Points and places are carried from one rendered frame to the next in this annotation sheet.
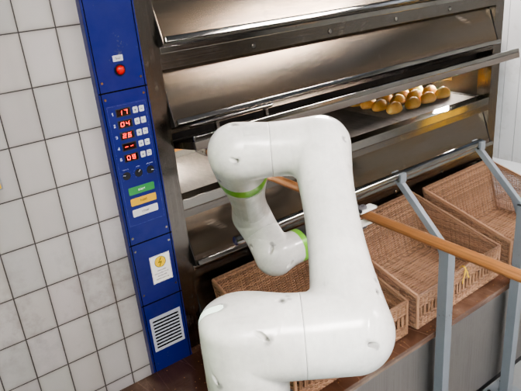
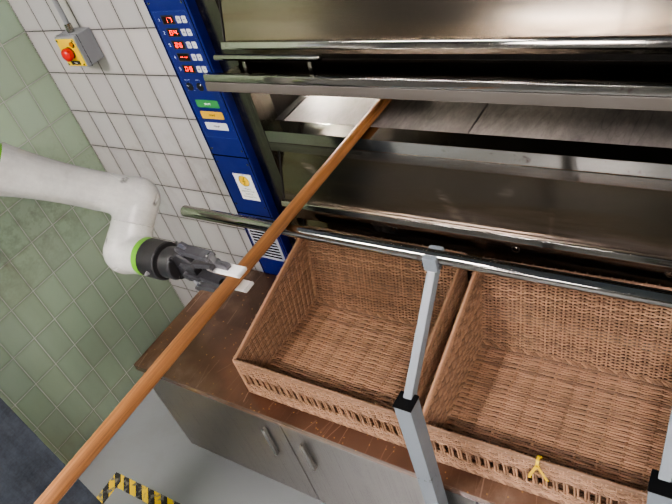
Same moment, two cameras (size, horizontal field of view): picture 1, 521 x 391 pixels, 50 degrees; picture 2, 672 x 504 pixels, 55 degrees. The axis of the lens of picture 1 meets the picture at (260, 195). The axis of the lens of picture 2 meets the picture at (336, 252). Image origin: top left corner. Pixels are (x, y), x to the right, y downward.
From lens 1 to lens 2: 2.04 m
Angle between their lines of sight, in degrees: 66
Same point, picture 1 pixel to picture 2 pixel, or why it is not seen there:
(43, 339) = (173, 191)
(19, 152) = (110, 34)
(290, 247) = (114, 254)
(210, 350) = not seen: outside the picture
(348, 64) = (527, 12)
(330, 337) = not seen: outside the picture
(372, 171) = (602, 216)
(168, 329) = not seen: hidden behind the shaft
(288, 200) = (416, 189)
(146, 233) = (224, 148)
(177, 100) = (230, 16)
